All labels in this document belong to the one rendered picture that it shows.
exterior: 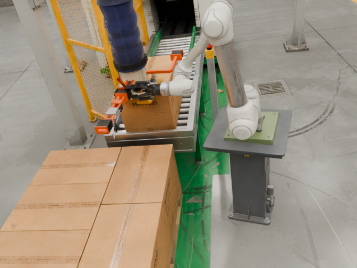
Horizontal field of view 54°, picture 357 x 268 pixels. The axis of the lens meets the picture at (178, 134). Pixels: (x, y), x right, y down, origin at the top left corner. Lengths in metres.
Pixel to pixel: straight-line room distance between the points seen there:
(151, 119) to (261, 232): 1.17
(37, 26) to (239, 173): 2.12
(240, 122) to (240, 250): 1.00
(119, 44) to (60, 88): 1.40
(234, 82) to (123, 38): 0.79
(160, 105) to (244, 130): 0.87
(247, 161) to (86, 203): 1.09
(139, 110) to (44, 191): 0.88
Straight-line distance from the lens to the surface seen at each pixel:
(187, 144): 2.71
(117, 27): 2.25
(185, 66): 2.26
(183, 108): 3.02
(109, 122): 1.99
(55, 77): 3.52
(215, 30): 1.71
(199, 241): 2.64
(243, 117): 1.96
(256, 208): 2.66
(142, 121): 2.72
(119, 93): 2.24
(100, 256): 2.03
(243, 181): 2.50
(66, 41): 3.91
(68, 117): 3.71
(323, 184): 3.06
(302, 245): 2.63
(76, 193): 2.45
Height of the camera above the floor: 2.08
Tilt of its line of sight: 34 degrees down
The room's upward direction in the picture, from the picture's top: 10 degrees counter-clockwise
